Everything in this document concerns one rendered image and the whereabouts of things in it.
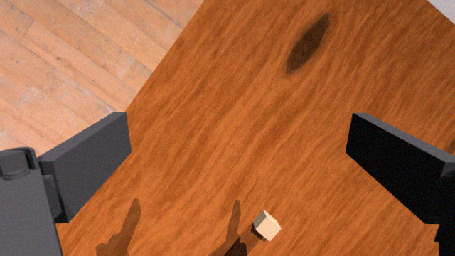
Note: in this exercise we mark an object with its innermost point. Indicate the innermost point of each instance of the tan block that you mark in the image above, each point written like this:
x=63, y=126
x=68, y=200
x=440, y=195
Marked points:
x=266, y=225

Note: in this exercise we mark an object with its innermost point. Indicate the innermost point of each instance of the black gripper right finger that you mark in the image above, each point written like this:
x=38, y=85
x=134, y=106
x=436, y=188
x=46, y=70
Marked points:
x=420, y=175

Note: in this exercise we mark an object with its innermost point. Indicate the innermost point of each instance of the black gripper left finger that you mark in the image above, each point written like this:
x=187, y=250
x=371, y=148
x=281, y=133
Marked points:
x=38, y=192

